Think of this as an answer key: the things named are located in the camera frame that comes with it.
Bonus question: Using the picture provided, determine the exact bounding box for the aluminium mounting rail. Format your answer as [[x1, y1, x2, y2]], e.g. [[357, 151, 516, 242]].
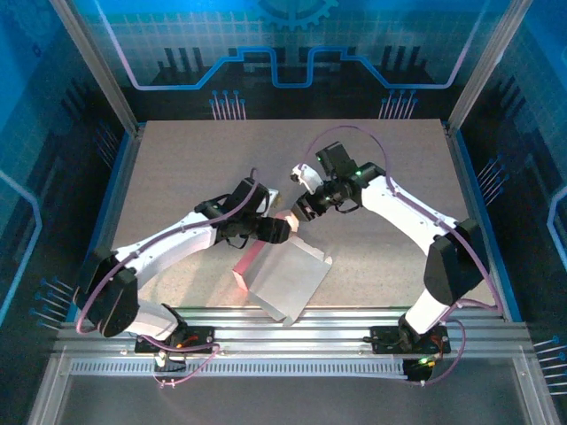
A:
[[52, 305, 532, 355]]

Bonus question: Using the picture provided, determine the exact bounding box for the pink and white paper box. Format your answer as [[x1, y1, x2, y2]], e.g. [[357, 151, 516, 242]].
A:
[[231, 211, 333, 328]]

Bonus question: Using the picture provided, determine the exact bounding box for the aluminium frame post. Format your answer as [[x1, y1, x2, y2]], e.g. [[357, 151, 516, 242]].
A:
[[49, 0, 144, 136], [444, 0, 536, 137]]

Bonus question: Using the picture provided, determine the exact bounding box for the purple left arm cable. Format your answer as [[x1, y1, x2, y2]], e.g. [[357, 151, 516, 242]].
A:
[[75, 166, 267, 390]]

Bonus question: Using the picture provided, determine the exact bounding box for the black control box with LED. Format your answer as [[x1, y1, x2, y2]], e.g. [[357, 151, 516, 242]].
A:
[[402, 356, 438, 385]]

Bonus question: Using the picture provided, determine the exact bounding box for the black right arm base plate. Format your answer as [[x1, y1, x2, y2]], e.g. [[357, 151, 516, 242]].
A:
[[370, 325, 452, 355]]

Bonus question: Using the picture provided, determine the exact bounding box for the aluminium table side rail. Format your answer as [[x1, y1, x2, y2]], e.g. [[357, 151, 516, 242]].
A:
[[442, 122, 524, 322], [73, 123, 145, 322]]

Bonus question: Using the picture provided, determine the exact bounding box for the white connector plug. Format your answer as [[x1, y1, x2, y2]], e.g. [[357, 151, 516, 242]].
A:
[[153, 349, 187, 373]]

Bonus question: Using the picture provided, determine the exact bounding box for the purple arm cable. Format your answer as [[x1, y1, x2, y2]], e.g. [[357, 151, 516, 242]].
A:
[[305, 125, 506, 387], [75, 166, 267, 390]]

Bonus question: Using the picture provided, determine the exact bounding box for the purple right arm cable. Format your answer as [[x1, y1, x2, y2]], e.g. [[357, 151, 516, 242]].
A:
[[305, 125, 506, 387]]

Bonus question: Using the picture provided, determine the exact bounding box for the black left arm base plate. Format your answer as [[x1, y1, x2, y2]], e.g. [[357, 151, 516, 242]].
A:
[[135, 325, 216, 355]]

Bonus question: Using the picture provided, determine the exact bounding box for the slotted grey cable duct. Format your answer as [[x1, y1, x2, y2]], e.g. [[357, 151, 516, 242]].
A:
[[70, 359, 408, 378]]

